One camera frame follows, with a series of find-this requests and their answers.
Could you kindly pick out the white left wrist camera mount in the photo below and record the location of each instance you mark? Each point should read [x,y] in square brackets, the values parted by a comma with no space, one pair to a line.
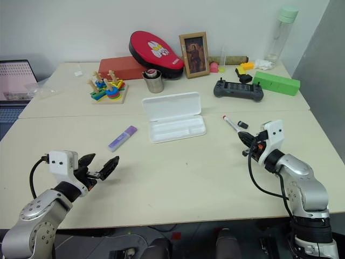
[60,162]

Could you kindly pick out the yellow-green small disc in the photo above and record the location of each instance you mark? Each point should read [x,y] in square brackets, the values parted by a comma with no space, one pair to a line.
[221,69]

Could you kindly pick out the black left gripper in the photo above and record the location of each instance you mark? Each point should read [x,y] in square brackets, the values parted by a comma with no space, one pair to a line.
[85,175]

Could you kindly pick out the pink small toy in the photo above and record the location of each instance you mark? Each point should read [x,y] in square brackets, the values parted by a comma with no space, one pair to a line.
[214,67]

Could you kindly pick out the red rectangular box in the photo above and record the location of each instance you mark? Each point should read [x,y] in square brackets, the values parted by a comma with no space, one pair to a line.
[118,67]

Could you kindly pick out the white plastic pencil case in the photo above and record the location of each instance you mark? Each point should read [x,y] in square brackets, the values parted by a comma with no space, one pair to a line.
[175,118]

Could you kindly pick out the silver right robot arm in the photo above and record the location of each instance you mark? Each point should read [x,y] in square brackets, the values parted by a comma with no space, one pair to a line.
[304,183]

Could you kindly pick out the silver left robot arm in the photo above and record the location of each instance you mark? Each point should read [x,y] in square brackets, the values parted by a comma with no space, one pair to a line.
[32,215]

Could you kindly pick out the yellow toy brick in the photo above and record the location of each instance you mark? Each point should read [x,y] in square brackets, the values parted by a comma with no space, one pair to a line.
[247,66]

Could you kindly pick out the black yellow small device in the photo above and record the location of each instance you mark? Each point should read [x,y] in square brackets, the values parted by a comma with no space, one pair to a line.
[244,76]

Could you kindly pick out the white crumpled tissue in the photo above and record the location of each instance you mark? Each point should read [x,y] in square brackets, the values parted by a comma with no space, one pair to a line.
[263,64]

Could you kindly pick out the green rectangular block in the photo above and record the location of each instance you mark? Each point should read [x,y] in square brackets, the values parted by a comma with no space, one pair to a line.
[276,83]

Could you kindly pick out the purple highlighter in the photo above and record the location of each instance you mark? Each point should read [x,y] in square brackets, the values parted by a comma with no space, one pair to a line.
[122,139]

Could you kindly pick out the red black boxing pad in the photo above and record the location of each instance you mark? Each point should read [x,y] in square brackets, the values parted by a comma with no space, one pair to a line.
[153,51]

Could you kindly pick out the red-tipped silver pen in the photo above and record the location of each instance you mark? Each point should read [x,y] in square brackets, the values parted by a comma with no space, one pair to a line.
[230,122]

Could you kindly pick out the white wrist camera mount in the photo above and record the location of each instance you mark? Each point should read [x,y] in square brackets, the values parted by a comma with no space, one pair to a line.
[275,132]
[60,162]

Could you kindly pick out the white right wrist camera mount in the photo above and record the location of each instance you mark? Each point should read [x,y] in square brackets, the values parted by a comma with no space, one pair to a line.
[275,132]

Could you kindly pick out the clear bottle green lid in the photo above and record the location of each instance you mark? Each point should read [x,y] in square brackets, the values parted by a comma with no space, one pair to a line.
[277,40]

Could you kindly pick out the grey handheld game controller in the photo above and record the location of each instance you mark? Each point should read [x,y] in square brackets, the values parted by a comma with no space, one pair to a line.
[238,90]

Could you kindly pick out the stainless steel cup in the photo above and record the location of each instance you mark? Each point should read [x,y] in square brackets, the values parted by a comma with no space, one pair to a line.
[154,84]

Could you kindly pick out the brown rolled mat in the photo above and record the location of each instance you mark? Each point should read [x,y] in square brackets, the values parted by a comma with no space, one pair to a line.
[235,60]

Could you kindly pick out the wooden picture frame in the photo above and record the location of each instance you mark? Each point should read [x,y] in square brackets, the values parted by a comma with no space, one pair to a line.
[194,54]

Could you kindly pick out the dark rounded shape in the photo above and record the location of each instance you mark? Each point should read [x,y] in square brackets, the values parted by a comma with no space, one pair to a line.
[228,245]
[156,249]

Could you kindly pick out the clear plastic bag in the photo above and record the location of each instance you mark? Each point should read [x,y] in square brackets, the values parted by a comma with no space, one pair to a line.
[40,90]

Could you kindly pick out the small clear labelled bag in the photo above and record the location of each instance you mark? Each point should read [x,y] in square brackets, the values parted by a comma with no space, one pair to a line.
[79,71]

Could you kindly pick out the black marker cap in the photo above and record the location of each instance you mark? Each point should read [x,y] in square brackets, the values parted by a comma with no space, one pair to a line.
[243,124]

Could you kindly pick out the clear plastic tube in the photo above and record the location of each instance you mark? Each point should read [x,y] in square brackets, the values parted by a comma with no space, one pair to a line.
[223,55]

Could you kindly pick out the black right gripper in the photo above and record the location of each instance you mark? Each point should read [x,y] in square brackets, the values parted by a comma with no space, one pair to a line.
[257,147]

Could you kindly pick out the open laptop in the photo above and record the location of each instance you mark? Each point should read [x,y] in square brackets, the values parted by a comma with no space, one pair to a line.
[13,81]

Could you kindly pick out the wooden colourful stacking toy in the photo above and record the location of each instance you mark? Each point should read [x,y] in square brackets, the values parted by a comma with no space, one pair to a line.
[107,90]

